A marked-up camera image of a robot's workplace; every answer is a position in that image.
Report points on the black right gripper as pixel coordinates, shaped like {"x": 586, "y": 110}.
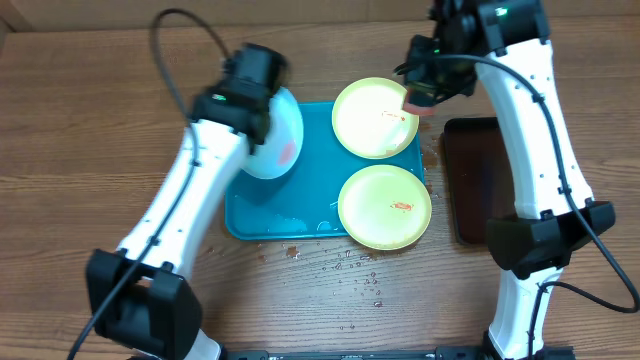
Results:
{"x": 412, "y": 77}

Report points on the orange green scrub sponge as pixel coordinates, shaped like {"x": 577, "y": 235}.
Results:
{"x": 415, "y": 109}

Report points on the light blue plate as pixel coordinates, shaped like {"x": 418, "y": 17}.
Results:
{"x": 283, "y": 143}

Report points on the yellow plate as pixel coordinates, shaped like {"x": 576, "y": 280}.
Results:
{"x": 384, "y": 207}
{"x": 368, "y": 118}

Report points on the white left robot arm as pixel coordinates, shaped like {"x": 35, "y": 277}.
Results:
{"x": 139, "y": 294}

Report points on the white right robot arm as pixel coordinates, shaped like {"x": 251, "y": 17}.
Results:
{"x": 505, "y": 46}

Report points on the teal plastic tray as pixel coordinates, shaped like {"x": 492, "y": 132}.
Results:
{"x": 303, "y": 203}

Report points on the black water tray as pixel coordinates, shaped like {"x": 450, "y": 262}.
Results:
{"x": 479, "y": 176}

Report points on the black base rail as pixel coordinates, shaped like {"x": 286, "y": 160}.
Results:
{"x": 440, "y": 353}

